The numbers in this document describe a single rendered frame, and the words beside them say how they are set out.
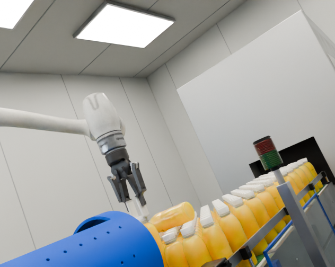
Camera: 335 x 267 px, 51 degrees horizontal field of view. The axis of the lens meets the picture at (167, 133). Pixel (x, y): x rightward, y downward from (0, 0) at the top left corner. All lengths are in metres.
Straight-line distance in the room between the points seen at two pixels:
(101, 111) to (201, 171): 4.84
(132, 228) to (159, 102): 5.43
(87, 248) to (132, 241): 0.12
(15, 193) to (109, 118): 3.01
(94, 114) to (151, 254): 0.50
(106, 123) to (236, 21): 4.57
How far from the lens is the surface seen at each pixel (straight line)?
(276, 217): 1.47
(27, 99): 4.67
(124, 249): 0.85
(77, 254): 0.78
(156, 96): 6.31
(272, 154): 1.17
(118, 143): 1.14
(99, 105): 1.17
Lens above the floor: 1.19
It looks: 10 degrees up
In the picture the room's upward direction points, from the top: 23 degrees counter-clockwise
